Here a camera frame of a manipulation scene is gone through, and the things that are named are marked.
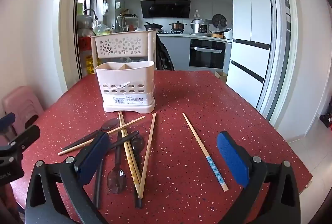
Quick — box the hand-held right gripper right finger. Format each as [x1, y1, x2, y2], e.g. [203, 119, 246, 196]
[216, 131, 302, 224]

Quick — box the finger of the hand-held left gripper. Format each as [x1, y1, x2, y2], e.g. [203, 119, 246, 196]
[9, 125, 34, 154]
[0, 113, 16, 133]

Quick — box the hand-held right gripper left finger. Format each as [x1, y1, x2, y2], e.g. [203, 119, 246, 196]
[24, 131, 111, 224]

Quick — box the dark translucent plastic spoon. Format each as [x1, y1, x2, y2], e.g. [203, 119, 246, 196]
[107, 129, 127, 195]
[62, 118, 120, 151]
[130, 134, 145, 209]

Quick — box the blue-patterned bamboo chopstick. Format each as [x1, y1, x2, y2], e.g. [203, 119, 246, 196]
[182, 112, 229, 192]

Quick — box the yellow-ended bamboo chopstick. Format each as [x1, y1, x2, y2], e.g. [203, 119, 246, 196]
[121, 111, 142, 192]
[118, 111, 138, 195]

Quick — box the plain bamboo chopstick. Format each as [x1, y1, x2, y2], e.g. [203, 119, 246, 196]
[138, 113, 157, 199]
[58, 116, 146, 156]

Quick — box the cream plastic utensil holder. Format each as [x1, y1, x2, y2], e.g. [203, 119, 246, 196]
[95, 60, 156, 113]

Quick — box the pink plastic stool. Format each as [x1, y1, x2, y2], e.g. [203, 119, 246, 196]
[2, 86, 44, 134]

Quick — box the gold foil package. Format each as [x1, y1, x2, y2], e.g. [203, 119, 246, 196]
[85, 54, 98, 75]

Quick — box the red and black object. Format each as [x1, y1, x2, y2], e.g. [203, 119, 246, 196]
[320, 114, 332, 132]

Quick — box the black built-in oven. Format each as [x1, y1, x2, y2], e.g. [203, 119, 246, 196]
[189, 39, 227, 71]

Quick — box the red plastic basket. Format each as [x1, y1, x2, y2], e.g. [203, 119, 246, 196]
[77, 36, 94, 52]

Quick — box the white flower-perforated basket rack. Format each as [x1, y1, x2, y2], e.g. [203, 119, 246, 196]
[90, 31, 157, 77]

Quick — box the black backpack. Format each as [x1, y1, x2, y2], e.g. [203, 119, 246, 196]
[156, 38, 175, 71]

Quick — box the silver pressure cooker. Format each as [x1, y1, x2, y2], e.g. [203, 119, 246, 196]
[190, 18, 211, 35]

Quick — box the metal dish rack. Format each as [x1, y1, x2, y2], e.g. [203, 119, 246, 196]
[115, 14, 139, 32]

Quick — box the round black multi-cup pan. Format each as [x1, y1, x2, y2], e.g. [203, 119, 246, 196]
[212, 14, 228, 29]

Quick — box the white refrigerator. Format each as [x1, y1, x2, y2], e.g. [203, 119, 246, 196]
[225, 0, 273, 102]

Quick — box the black wok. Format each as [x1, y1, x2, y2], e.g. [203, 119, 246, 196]
[144, 22, 164, 30]

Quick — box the steel cooking pot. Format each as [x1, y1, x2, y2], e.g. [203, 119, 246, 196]
[169, 21, 185, 31]

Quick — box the black range hood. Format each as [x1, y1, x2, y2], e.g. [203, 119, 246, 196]
[139, 0, 193, 19]

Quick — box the white sliding door frame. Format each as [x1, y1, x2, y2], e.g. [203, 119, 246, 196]
[255, 0, 302, 136]

